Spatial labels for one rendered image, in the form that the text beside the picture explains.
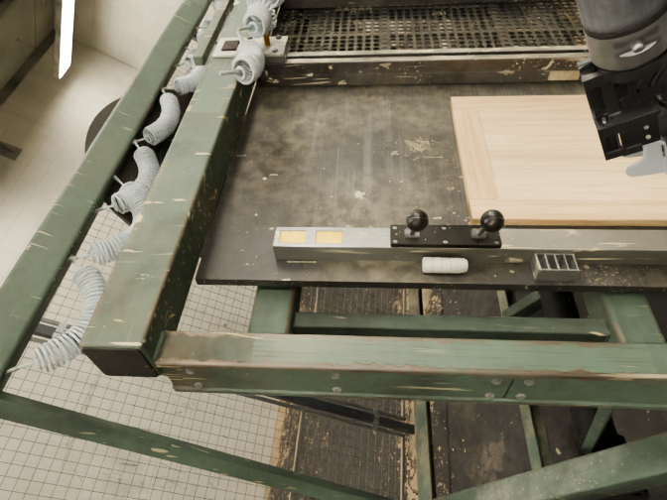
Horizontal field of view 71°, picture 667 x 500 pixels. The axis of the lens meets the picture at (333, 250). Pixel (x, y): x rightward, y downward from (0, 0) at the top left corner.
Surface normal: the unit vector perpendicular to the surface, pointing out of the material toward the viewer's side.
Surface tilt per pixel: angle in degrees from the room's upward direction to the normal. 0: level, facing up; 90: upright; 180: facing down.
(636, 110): 28
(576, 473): 0
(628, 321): 58
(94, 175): 90
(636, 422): 0
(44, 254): 90
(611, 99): 90
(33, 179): 90
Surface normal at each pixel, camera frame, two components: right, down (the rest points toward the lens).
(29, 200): 0.47, -0.48
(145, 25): -0.10, 0.80
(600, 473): -0.88, -0.35
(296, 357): -0.06, -0.64
